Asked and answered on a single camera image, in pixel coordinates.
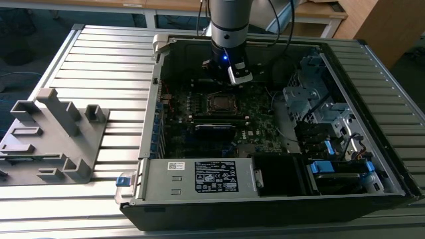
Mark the black graphics card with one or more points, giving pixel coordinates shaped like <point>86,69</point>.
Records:
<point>213,134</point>

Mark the wooden desk white frame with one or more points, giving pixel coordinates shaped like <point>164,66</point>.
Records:
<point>98,3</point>
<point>314,12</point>

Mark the silver metal drive cage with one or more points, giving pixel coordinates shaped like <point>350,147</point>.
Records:
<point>298,95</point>

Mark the black open PC case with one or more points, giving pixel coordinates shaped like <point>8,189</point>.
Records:
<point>265,214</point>

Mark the black RAM slot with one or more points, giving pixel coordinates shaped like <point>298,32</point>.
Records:
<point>218,123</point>
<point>218,118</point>
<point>218,115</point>

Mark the silver-topped CPU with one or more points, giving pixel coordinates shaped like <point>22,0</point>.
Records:
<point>221,102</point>

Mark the silver power supply unit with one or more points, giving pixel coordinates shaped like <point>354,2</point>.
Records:
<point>158,184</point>

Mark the black hard disk drive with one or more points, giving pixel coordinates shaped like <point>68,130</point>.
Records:
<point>334,183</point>

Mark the blue plastic case latch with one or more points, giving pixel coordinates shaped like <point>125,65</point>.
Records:
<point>122,181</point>

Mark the blue plastic drive latch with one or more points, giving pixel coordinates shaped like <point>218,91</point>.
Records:
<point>369,166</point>
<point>327,148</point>
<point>320,166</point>

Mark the grey plastic parts rack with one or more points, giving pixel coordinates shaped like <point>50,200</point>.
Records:
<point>65,149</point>

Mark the brown chipset heatsink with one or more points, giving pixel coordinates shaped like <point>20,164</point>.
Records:
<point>246,150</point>

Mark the green motherboard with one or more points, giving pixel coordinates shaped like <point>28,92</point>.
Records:
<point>258,124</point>

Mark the green RAM stick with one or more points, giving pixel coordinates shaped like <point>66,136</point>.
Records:
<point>42,157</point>

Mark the CPU socket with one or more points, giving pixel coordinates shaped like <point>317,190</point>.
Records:
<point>209,112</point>

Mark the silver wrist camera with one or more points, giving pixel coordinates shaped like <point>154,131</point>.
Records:
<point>244,78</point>

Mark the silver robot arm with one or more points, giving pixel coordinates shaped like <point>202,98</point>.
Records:
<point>229,15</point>

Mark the wooden cabinet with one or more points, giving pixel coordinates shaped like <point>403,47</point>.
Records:
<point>381,25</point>

